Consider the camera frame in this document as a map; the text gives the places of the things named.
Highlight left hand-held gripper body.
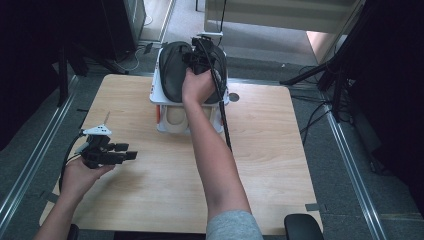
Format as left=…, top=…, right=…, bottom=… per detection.
left=81, top=124, right=115, bottom=170

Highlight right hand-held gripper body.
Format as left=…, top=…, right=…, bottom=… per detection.
left=182, top=31, right=224, bottom=75

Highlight black flip-flop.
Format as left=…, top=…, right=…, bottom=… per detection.
left=158, top=40, right=195, bottom=104
left=199, top=45, right=229, bottom=105

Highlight cream clog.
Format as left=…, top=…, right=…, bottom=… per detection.
left=204, top=105, right=218, bottom=125
left=162, top=105, right=188, bottom=132

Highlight white two-tier shoe rack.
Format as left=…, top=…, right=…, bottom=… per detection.
left=149, top=47, right=231, bottom=135

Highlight person's right hand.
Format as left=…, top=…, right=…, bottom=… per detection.
left=181, top=67, right=221, bottom=104

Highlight person's left hand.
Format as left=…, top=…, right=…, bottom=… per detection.
left=61, top=157, right=116, bottom=203

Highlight black chair armrest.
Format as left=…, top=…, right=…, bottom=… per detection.
left=283, top=213, right=326, bottom=240
left=68, top=223, right=81, bottom=240

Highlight dark cabinet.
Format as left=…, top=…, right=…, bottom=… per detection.
left=99, top=0, right=148, bottom=62

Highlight black metal stand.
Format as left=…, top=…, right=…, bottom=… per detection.
left=55, top=41, right=130, bottom=108

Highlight white cabinet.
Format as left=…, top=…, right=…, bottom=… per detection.
left=203, top=0, right=365, bottom=49

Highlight black tripod stand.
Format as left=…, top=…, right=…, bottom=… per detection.
left=279, top=0, right=371, bottom=122

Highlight grey sleeve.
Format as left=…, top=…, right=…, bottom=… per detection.
left=205, top=209, right=265, bottom=240

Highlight black hanging cable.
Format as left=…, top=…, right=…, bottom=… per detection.
left=216, top=0, right=228, bottom=34

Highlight metal floor rail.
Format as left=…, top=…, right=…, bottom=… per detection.
left=0, top=74, right=82, bottom=228
left=324, top=109, right=388, bottom=240

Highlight white floor cable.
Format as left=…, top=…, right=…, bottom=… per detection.
left=112, top=45, right=142, bottom=73

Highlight black floor cables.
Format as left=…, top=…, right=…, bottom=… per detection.
left=297, top=64, right=335, bottom=142

